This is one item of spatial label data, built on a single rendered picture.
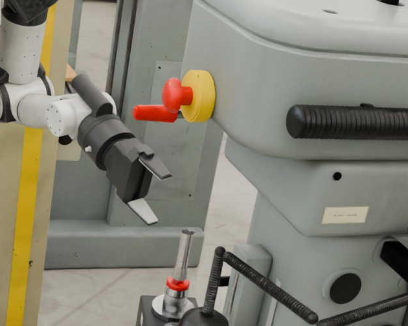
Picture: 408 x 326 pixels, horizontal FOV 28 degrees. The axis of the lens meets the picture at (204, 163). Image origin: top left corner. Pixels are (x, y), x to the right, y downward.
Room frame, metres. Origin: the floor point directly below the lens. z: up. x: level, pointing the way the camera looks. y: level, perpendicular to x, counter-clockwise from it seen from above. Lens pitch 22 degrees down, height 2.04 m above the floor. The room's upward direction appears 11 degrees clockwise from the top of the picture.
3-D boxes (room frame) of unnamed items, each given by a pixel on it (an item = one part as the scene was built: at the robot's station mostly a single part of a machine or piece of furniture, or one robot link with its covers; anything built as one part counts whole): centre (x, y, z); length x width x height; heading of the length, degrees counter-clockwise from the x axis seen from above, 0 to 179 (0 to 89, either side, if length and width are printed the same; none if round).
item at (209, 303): (0.87, -0.04, 1.54); 0.01 x 0.01 x 0.10
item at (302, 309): (0.80, -0.10, 1.58); 0.17 x 0.01 x 0.01; 44
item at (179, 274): (1.42, 0.01, 1.26); 0.03 x 0.03 x 0.11
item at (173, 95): (0.88, 0.04, 1.76); 0.04 x 0.03 x 0.04; 27
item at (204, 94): (0.89, 0.02, 1.76); 0.06 x 0.02 x 0.06; 27
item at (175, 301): (1.42, 0.01, 1.17); 0.05 x 0.05 x 0.05
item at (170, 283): (1.42, 0.01, 1.20); 0.05 x 0.05 x 0.01
